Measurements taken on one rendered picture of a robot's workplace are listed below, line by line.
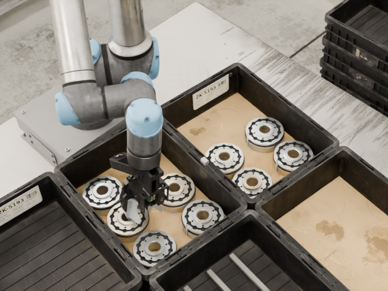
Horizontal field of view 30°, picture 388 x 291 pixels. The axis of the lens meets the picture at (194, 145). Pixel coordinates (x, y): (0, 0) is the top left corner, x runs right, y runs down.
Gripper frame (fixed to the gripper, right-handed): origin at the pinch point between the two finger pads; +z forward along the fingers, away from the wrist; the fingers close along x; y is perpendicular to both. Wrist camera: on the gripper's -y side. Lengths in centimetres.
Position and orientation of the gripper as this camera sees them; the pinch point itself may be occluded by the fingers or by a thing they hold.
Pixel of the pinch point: (138, 212)
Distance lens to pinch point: 178.0
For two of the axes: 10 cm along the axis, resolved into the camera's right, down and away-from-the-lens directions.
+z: -0.6, 7.1, 7.0
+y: 6.1, 5.8, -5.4
